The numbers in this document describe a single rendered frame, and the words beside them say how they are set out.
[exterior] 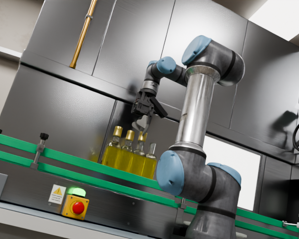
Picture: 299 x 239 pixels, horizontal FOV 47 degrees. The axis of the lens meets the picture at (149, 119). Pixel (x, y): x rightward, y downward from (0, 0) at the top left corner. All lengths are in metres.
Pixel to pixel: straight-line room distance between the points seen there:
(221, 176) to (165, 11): 1.18
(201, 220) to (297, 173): 1.24
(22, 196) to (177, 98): 0.96
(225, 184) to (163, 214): 0.42
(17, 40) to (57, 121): 3.43
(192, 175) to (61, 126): 0.80
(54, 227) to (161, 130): 0.96
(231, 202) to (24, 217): 0.56
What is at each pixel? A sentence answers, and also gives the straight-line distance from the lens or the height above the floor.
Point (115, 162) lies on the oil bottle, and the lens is 1.45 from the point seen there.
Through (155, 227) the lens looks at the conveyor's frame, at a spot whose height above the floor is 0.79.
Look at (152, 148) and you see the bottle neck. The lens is 1.54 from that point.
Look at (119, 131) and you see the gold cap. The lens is 1.48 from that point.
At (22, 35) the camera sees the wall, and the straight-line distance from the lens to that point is 4.98.
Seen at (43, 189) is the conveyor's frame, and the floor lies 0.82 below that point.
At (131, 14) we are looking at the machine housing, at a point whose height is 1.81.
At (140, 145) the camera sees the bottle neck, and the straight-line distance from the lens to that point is 1.51.
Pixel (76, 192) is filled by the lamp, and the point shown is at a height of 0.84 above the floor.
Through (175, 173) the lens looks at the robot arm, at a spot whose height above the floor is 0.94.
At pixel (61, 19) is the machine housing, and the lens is 1.76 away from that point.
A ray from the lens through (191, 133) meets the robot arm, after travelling 1.02.
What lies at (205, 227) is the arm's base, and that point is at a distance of 1.02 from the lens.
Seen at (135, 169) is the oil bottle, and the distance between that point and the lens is 1.48.
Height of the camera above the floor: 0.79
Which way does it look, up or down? 17 degrees up
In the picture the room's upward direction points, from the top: 14 degrees clockwise
